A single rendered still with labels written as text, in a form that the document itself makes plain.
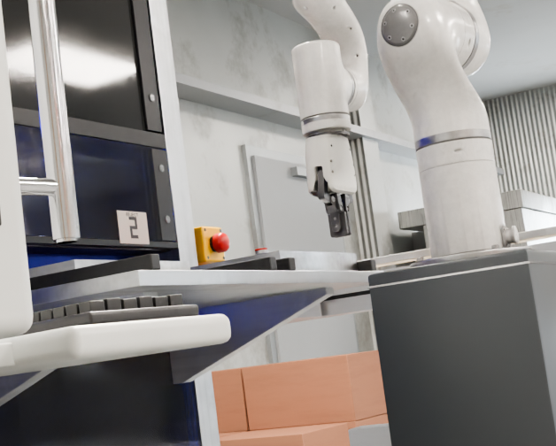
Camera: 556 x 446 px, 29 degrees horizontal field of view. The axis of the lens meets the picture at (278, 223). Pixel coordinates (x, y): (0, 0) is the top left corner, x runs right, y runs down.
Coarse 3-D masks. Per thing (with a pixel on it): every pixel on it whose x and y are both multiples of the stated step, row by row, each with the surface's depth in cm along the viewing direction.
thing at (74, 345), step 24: (24, 336) 98; (48, 336) 95; (72, 336) 93; (96, 336) 94; (120, 336) 96; (144, 336) 98; (168, 336) 100; (192, 336) 103; (216, 336) 105; (0, 360) 97; (24, 360) 97; (48, 360) 95; (72, 360) 94; (96, 360) 109
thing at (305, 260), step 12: (276, 252) 165; (288, 252) 167; (300, 252) 170; (312, 252) 173; (324, 252) 177; (336, 252) 181; (216, 264) 170; (228, 264) 169; (300, 264) 170; (312, 264) 173; (324, 264) 176; (336, 264) 180; (348, 264) 184
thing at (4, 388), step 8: (120, 296) 141; (128, 296) 140; (136, 296) 140; (152, 296) 141; (56, 368) 150; (8, 376) 151; (16, 376) 150; (24, 376) 149; (32, 376) 149; (40, 376) 150; (0, 384) 151; (8, 384) 151; (16, 384) 150; (24, 384) 150; (32, 384) 152; (0, 392) 151; (8, 392) 151; (16, 392) 152; (0, 400) 152; (8, 400) 154
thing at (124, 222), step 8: (120, 216) 193; (128, 216) 195; (136, 216) 197; (144, 216) 199; (120, 224) 192; (128, 224) 194; (144, 224) 198; (120, 232) 192; (128, 232) 194; (136, 232) 196; (144, 232) 198; (120, 240) 192; (128, 240) 193; (136, 240) 196; (144, 240) 198
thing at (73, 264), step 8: (56, 264) 142; (64, 264) 142; (72, 264) 141; (80, 264) 142; (88, 264) 143; (96, 264) 144; (160, 264) 157; (168, 264) 159; (176, 264) 160; (184, 264) 162; (32, 272) 144; (40, 272) 144; (48, 272) 143; (56, 272) 142
